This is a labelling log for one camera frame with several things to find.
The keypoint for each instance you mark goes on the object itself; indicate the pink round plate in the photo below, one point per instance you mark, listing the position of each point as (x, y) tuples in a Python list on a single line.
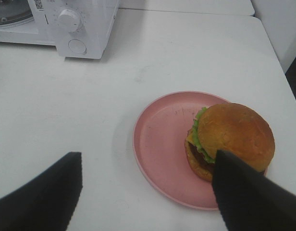
[(158, 141)]

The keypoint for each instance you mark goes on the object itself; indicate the glass microwave turntable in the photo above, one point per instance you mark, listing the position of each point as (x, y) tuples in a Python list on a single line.
[(12, 11)]

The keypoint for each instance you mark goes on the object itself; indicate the round white door button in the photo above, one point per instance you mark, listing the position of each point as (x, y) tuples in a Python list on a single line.
[(77, 46)]

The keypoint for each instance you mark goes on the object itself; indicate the burger with lettuce and cheese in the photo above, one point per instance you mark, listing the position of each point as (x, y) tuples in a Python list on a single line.
[(231, 127)]

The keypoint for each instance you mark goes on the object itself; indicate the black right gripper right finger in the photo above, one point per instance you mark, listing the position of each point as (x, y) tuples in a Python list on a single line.
[(247, 200)]

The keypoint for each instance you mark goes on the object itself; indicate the white microwave oven body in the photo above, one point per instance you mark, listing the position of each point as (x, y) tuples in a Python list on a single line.
[(97, 18)]

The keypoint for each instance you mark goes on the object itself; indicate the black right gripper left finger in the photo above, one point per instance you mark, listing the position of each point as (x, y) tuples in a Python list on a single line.
[(47, 202)]

